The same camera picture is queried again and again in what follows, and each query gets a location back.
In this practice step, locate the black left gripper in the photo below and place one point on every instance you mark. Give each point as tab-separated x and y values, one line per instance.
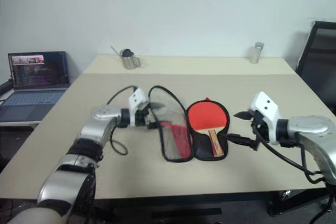
144	119

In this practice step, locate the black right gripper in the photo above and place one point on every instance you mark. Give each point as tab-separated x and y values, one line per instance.
258	129

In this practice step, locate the black paddle case red lining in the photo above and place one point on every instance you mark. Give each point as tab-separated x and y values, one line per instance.
202	147

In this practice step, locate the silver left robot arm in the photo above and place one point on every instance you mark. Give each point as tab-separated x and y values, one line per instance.
97	127

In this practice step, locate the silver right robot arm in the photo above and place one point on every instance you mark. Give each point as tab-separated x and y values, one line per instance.
312	132

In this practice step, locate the red table tennis paddle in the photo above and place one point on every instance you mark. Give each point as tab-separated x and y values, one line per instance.
207	115

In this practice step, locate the metal watering can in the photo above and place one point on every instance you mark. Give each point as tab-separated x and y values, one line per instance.
130	60

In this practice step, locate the metal cylinder cup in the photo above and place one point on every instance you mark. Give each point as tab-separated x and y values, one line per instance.
256	53

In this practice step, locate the black mesh office chair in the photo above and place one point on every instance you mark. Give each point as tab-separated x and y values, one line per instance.
319	58

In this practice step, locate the open grey laptop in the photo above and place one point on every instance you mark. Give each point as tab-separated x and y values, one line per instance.
39	77

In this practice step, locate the white side table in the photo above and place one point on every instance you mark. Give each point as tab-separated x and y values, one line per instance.
18	125

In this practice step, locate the black device beside laptop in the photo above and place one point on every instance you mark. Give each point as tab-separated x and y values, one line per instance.
5	87

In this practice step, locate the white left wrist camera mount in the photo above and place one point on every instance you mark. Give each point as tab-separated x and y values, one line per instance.
137	98

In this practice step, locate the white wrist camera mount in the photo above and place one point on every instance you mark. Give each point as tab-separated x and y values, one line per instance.
137	98
266	108

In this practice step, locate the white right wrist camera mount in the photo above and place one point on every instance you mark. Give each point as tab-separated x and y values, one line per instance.
266	108

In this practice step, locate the black table frame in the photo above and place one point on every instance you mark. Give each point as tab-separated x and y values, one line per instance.
278	204

